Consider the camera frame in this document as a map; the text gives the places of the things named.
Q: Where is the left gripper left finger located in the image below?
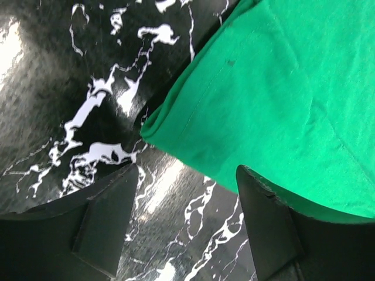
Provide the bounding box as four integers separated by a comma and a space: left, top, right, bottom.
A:
1, 165, 139, 280

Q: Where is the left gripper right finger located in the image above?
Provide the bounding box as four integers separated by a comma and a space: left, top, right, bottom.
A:
236, 165, 374, 280

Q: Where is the green t shirt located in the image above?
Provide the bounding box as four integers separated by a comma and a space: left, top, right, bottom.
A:
141, 1, 374, 219

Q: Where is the black marble pattern mat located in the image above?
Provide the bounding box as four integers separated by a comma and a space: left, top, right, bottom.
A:
1, 1, 257, 280

